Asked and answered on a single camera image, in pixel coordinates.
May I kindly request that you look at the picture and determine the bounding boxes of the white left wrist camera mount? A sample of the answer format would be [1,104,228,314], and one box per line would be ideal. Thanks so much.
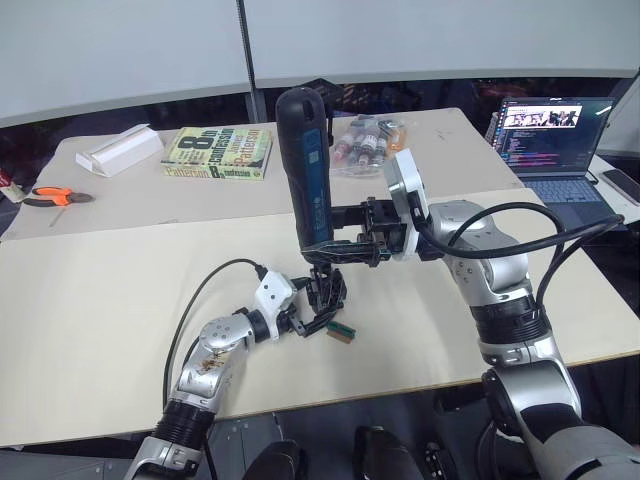
[253,269,297,343]

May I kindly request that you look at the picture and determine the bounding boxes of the black smartphone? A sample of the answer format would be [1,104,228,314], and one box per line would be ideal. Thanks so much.
[601,168,640,205]

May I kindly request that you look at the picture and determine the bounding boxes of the open laptop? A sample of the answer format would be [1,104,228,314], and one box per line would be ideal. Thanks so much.
[492,96,621,221]

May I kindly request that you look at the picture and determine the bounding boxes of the small white bottle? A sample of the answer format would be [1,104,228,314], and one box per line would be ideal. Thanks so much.
[0,169,25,204]

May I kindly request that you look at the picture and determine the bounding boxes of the clear bag of small bottles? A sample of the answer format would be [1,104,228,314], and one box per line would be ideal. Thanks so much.
[329,113,414,180]

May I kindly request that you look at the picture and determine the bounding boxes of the dark rounded shape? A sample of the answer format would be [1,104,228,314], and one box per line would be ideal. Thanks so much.
[353,424,422,480]
[252,438,302,480]

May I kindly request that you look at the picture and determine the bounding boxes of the white partition panel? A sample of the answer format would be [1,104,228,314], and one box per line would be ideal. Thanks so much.
[0,0,254,130]
[239,0,640,90]

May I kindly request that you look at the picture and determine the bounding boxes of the long white box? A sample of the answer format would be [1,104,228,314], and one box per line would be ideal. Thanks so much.
[75,123,165,178]

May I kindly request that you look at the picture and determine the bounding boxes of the beige table cover sheet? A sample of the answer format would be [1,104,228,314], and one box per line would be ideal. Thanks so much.
[0,107,547,242]

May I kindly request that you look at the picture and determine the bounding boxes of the black and teal electric screwdriver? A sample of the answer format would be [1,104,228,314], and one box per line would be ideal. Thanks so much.
[276,86,336,274]

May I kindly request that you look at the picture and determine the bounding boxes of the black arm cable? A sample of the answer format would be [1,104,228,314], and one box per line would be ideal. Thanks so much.
[162,258,271,406]
[412,201,626,307]

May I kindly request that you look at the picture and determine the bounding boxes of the black gripper body part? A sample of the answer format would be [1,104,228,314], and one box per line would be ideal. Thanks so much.
[305,264,350,316]

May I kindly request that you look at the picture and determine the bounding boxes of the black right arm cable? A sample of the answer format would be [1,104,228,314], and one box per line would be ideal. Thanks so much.
[412,201,626,307]

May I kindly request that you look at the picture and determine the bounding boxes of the orange handled pliers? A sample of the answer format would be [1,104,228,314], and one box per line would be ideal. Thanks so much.
[23,186,96,209]

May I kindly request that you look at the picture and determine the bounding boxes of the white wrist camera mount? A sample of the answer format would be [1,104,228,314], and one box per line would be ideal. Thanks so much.
[383,148,431,262]
[253,269,297,343]

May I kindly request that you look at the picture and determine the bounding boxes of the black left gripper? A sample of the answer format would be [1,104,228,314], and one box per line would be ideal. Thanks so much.
[277,275,340,339]

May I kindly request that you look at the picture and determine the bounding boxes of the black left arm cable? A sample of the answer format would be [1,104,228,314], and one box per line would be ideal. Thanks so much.
[162,258,271,406]

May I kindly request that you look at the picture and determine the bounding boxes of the grey partition post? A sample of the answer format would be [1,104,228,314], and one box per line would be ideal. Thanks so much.
[236,0,267,124]

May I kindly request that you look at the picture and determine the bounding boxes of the yellow green paperback book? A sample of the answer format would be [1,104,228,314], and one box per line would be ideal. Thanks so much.
[160,126,274,182]

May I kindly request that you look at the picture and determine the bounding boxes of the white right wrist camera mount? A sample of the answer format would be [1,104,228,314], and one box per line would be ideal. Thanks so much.
[383,148,431,262]

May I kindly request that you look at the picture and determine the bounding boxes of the small green and brown block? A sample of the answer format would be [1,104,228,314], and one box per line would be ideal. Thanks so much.
[325,322,357,345]

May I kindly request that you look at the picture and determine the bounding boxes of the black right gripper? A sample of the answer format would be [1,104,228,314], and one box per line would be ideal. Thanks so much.
[301,195,409,268]

